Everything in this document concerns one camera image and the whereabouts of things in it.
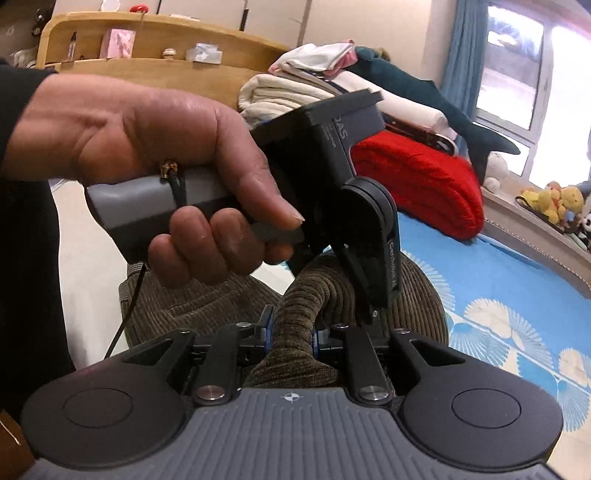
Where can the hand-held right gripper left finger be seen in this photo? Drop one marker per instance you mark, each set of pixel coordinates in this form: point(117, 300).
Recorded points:
point(231, 350)

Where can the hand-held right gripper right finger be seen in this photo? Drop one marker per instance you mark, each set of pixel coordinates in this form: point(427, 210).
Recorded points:
point(362, 355)

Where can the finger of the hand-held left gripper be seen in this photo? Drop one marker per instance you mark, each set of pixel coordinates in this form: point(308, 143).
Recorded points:
point(375, 316)

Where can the person's left forearm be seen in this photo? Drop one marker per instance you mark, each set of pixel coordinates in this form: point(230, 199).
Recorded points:
point(23, 277)

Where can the person's left hand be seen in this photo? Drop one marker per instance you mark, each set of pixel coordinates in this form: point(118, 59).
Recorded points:
point(138, 129)

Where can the cream folded blanket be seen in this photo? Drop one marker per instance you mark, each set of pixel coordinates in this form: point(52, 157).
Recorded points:
point(277, 94)

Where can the pink cloth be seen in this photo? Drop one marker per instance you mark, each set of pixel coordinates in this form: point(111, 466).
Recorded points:
point(318, 57)

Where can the red folded blanket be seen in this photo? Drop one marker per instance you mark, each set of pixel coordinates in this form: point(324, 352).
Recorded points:
point(415, 184)

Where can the blue patterned bed mat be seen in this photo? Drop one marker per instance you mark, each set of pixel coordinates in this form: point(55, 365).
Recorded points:
point(485, 277)

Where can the blue shark plush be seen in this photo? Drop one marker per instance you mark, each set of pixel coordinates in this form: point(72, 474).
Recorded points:
point(415, 83)

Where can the white wardrobe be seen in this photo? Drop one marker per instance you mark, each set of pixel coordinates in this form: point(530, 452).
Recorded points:
point(277, 18)

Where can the pale blue tissue box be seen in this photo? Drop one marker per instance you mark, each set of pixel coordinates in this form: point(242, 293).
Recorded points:
point(204, 53)

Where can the blue curtain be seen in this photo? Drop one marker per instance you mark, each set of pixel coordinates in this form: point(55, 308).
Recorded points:
point(464, 55)

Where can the white windowsill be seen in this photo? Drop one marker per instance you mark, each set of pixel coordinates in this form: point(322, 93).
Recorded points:
point(531, 235)

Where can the white plush toy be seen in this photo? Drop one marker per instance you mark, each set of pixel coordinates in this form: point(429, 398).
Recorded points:
point(495, 170)

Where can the yellow bear plush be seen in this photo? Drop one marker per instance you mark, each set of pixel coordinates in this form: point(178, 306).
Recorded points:
point(554, 201)

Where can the white framed window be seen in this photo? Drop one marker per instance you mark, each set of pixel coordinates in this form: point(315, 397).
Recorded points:
point(531, 69)

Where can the pink tissue box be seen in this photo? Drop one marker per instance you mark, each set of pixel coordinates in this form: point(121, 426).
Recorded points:
point(117, 44)

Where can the panda plush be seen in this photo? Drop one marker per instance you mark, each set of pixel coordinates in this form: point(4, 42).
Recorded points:
point(586, 226)

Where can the wooden bed frame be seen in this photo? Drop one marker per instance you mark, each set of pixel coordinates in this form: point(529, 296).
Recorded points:
point(152, 69)

